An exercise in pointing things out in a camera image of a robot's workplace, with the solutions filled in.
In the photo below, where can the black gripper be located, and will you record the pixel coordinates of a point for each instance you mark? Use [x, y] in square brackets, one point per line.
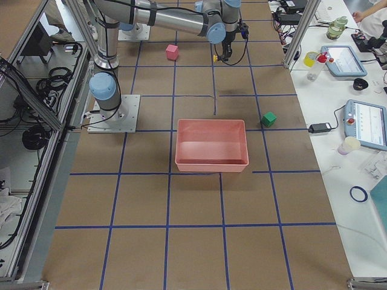
[227, 45]

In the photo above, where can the pink cube near arm base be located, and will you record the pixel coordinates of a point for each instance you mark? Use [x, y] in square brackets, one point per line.
[172, 52]

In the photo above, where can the yellow tape roll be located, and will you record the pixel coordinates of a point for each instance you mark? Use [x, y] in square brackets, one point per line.
[310, 58]

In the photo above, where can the green cube far corner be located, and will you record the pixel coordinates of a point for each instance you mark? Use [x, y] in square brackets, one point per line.
[268, 119]

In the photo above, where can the clear bottle red cap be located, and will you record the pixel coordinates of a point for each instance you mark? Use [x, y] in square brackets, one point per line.
[318, 65]

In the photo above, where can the pink plastic bin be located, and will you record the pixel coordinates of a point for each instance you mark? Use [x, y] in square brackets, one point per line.
[205, 145]

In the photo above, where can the green water bottle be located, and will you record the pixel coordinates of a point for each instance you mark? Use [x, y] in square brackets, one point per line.
[336, 28]

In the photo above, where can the teach pendant upper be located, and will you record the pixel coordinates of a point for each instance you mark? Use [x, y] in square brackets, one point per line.
[345, 61]

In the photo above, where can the teach pendant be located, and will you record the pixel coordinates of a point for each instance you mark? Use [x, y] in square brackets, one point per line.
[365, 122]
[345, 61]

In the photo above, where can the black power adapter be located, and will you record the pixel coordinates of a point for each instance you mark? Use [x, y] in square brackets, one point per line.
[317, 128]

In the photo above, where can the black small bowl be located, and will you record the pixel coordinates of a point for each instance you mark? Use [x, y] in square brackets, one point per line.
[360, 84]

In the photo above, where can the teach pendant lower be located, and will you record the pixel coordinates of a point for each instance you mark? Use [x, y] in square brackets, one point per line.
[365, 122]

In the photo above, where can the white cloth rag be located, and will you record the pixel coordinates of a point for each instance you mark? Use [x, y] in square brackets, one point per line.
[10, 205]

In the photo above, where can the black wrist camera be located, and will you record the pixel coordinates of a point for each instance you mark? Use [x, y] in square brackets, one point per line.
[244, 30]

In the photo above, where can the aluminium frame post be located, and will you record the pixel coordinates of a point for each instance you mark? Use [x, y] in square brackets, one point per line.
[305, 20]

